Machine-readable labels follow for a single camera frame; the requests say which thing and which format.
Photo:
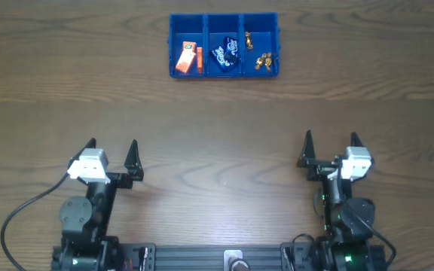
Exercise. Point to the gold candy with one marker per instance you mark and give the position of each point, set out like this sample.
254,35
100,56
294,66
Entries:
248,40
268,59
259,64

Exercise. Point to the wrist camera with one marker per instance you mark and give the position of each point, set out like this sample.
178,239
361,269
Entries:
357,162
89,165

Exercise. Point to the blue tray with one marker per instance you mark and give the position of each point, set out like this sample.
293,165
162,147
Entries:
187,26

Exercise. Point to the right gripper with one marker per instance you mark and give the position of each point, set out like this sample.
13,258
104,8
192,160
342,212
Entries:
322,170

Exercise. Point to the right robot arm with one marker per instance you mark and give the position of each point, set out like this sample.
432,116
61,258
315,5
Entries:
352,226

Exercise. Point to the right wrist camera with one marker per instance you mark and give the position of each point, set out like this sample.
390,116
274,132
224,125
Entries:
357,162

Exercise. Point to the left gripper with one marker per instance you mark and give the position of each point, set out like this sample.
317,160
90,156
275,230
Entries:
119,180

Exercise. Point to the mounting rail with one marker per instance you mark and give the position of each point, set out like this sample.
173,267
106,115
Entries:
194,257

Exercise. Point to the blue candy pack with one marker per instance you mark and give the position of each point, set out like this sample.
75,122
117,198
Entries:
232,46
220,60

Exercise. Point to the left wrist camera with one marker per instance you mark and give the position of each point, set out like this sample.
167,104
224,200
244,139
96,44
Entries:
89,165

